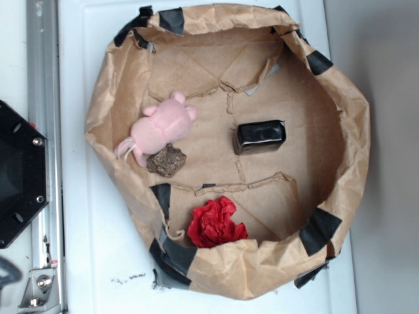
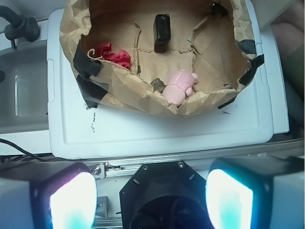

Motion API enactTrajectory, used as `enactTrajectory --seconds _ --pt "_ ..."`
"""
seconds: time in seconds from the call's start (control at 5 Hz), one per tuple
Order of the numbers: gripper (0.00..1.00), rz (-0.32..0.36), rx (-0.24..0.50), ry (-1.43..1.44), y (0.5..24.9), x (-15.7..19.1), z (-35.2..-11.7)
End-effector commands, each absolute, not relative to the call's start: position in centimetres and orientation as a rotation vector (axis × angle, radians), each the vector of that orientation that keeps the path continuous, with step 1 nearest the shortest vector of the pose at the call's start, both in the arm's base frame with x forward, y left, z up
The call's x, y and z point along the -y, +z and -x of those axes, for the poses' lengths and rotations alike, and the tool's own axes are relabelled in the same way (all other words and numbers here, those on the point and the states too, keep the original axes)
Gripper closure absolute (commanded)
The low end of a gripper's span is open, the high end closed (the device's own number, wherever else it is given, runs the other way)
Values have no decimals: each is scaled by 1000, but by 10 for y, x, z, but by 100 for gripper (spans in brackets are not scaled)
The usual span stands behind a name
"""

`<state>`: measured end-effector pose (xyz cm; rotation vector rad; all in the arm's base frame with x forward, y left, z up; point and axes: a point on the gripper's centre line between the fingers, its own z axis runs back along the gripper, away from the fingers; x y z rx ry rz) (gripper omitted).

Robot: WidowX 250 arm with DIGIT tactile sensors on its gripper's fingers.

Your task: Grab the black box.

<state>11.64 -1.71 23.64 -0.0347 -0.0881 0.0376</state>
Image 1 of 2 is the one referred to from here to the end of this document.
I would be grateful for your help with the brown paper bag bin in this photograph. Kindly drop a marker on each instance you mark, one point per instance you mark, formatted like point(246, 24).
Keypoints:
point(236, 64)

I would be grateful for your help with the metal corner bracket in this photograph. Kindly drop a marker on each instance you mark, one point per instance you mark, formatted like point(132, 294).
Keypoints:
point(41, 293)

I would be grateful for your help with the red crumpled paper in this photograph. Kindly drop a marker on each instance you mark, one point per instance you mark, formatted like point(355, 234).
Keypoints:
point(211, 224)

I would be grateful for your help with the aluminium extrusion rail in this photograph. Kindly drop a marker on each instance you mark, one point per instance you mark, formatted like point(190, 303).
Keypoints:
point(43, 83)

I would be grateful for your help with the black box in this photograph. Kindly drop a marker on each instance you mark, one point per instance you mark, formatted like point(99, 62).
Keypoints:
point(258, 137)

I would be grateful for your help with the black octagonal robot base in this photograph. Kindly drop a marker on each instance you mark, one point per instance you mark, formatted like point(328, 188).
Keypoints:
point(23, 174)

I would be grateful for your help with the brown rough rock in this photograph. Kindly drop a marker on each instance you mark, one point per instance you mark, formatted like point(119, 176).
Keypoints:
point(166, 162)

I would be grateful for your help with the pink plush toy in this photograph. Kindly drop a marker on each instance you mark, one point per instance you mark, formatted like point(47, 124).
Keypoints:
point(162, 124)

